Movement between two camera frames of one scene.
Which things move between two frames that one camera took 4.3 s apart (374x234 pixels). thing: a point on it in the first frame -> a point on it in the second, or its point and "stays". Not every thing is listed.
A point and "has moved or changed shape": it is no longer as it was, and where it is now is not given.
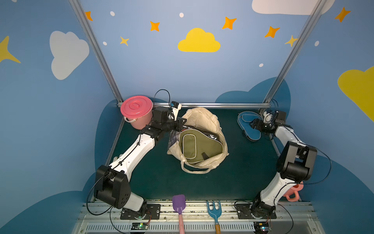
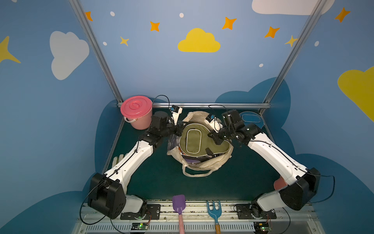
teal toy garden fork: (215, 213) stays
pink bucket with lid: (137, 110) stays
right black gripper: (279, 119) -> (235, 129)
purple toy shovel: (178, 204) stays
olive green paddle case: (195, 147) has moved or changed shape
